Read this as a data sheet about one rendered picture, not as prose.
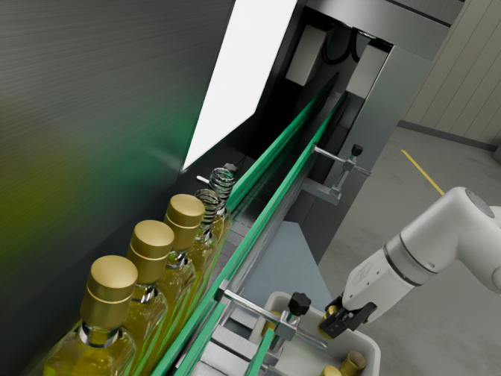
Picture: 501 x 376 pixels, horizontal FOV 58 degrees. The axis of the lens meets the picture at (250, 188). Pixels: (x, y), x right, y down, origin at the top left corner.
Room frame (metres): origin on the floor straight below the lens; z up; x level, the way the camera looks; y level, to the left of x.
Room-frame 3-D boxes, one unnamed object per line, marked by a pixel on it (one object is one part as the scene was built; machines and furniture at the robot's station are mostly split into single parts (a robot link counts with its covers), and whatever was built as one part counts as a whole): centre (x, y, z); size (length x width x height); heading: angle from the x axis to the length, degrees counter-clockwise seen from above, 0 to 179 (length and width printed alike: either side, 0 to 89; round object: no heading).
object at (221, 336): (0.48, -0.08, 0.85); 0.09 x 0.04 x 0.07; 82
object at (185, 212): (0.35, 0.05, 1.14); 0.04 x 0.04 x 0.04
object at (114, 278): (0.24, 0.07, 1.14); 0.04 x 0.04 x 0.04
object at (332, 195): (1.11, -0.19, 0.90); 0.17 x 0.05 x 0.23; 82
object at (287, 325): (0.47, -0.10, 0.95); 0.17 x 0.03 x 0.12; 82
